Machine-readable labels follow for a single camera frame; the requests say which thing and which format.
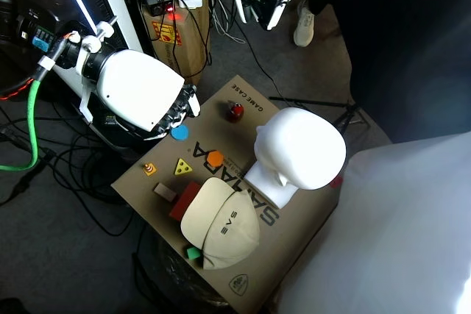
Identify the black device with red light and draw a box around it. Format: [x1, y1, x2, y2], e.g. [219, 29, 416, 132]
[141, 0, 181, 17]

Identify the black plastic bag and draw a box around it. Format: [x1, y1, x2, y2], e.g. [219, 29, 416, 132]
[135, 225, 229, 314]

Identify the black tripod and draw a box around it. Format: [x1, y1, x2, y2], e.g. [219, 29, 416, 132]
[268, 95, 369, 135]

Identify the small brown block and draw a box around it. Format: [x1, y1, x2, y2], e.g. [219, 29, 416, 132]
[153, 182, 177, 201]

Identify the orange hexagon block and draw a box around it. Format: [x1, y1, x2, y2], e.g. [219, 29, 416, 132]
[205, 150, 224, 168]

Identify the large orange-red block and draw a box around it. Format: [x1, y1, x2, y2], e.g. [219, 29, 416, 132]
[168, 181, 202, 222]

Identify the cardboard carton with red sticker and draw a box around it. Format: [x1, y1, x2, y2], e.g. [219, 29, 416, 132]
[141, 0, 211, 87]

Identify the green cable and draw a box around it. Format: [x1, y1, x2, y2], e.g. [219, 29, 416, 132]
[0, 82, 40, 172]

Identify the brown cardboard box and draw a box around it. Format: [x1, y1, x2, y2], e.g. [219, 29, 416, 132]
[110, 74, 345, 313]

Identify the white column with black strip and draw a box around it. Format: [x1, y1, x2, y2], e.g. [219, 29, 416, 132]
[21, 0, 144, 116]

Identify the yellow triangle block with holes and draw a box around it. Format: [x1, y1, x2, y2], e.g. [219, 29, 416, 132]
[174, 157, 194, 176]

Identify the white cloth backdrop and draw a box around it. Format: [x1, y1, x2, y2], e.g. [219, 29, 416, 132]
[274, 132, 471, 314]

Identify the white mannequin head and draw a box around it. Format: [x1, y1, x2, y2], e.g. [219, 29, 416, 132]
[244, 107, 347, 209]

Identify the blue disc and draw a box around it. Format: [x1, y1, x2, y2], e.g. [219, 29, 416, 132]
[171, 124, 190, 142]

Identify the beige baseball cap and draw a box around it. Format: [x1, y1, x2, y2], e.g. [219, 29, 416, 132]
[180, 176, 261, 271]

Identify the person's foot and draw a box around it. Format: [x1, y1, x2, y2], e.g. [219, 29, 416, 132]
[293, 0, 316, 48]

